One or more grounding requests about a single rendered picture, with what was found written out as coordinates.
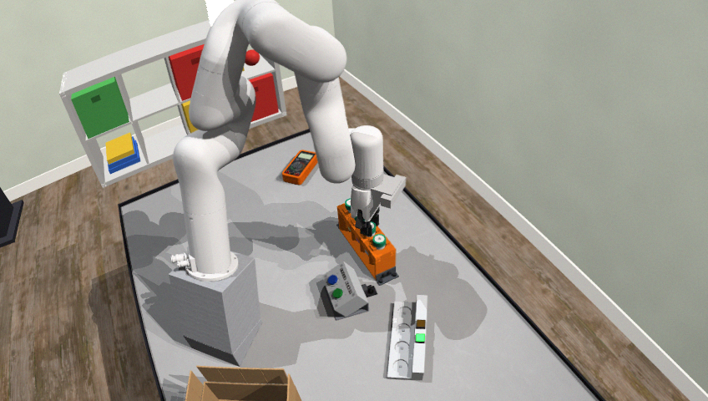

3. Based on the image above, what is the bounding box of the orange tube rack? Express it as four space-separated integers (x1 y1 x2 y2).
337 203 396 280

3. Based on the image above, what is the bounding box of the black mounting bracket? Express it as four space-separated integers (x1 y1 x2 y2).
376 266 399 286

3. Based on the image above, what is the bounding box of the orange digital multimeter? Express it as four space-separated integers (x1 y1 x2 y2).
282 150 317 185

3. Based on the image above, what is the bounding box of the grey key housing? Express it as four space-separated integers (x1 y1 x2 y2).
322 261 377 320

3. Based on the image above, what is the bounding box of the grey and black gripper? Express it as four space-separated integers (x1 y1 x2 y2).
351 182 382 237

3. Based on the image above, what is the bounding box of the black table edge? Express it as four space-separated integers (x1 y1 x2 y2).
118 129 606 401

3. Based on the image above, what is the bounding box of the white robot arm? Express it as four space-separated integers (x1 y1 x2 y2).
171 0 406 282

